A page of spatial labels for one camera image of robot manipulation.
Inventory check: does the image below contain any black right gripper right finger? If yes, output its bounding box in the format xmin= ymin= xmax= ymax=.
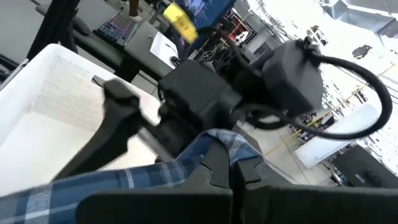
xmin=234 ymin=157 xmax=398 ymax=224

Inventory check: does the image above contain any white perforated basket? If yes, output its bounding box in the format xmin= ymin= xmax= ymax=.
xmin=0 ymin=43 xmax=162 ymax=197

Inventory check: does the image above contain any black rig post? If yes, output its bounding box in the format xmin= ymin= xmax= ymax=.
xmin=26 ymin=0 xmax=81 ymax=60

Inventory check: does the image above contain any blue computer monitor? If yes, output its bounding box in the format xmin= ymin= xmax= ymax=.
xmin=175 ymin=0 xmax=237 ymax=30

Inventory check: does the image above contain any keyboard with coloured keys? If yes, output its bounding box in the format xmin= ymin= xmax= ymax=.
xmin=93 ymin=12 xmax=139 ymax=47

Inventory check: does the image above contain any white paper sheet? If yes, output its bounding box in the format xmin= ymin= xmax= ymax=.
xmin=149 ymin=30 xmax=180 ymax=70

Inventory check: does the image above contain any yellow tag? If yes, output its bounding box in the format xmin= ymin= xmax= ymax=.
xmin=163 ymin=2 xmax=199 ymax=44

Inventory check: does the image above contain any blue plaid cloth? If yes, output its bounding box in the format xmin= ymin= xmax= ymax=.
xmin=0 ymin=129 xmax=265 ymax=224

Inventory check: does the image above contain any dark grey desk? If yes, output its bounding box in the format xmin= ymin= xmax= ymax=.
xmin=35 ymin=4 xmax=175 ymax=82

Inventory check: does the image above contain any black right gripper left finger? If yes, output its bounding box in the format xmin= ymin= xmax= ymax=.
xmin=76 ymin=141 xmax=234 ymax=224

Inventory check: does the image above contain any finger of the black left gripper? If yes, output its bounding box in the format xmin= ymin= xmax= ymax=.
xmin=51 ymin=76 xmax=162 ymax=183

